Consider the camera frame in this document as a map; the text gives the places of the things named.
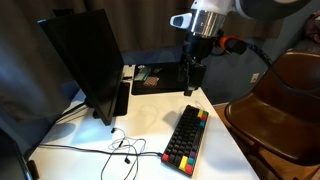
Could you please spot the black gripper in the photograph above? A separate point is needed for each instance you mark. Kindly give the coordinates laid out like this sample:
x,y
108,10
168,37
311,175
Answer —
x,y
198,46

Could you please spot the black keyboard with coloured keys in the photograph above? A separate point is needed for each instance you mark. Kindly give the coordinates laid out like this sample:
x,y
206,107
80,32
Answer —
x,y
186,136

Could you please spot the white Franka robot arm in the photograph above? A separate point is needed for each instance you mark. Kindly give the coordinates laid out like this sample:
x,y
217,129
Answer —
x,y
210,20

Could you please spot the black flat tray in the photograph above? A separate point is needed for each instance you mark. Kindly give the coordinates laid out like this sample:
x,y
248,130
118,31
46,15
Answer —
x,y
166,83

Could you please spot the pink patterned card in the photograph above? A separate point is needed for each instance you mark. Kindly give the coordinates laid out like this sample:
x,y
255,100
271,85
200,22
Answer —
x,y
151,82

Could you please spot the green packet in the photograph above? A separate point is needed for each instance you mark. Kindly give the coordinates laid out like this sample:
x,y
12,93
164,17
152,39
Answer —
x,y
141,74

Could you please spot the grey curtain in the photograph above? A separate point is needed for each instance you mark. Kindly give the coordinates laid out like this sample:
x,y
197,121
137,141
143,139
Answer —
x,y
143,23
30,66

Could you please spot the brown glossy chair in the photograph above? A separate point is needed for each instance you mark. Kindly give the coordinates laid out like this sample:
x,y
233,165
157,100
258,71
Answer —
x,y
280,120

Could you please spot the large black monitor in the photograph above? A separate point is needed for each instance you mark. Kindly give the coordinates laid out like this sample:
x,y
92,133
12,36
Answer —
x,y
86,56

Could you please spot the dark red cloth bundle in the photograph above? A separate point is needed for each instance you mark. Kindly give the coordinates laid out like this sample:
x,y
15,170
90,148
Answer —
x,y
313,26

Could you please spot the white wall outlet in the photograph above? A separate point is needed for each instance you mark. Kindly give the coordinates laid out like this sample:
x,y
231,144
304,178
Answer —
x,y
255,77

